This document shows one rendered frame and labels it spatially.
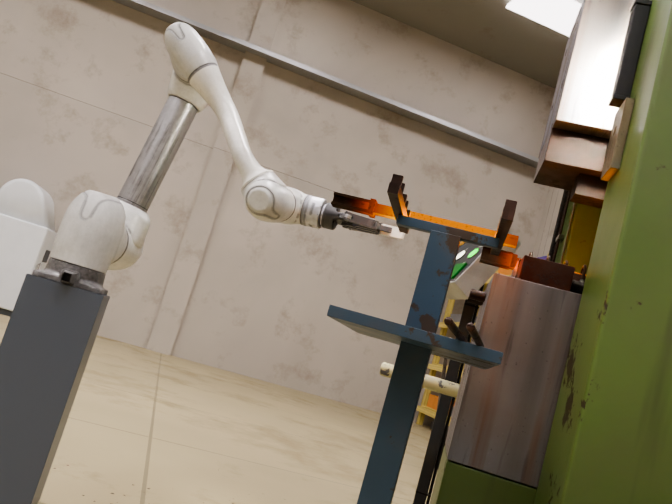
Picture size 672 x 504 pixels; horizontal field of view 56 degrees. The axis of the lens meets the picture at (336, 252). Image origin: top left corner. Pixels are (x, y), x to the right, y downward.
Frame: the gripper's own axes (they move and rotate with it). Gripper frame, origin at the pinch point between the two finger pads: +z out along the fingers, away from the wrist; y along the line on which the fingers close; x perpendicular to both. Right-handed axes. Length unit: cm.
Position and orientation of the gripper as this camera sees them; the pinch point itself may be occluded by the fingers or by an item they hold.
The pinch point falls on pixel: (392, 231)
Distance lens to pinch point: 178.0
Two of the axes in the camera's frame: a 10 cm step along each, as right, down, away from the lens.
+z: 9.5, 2.5, -2.0
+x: 2.8, -9.5, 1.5
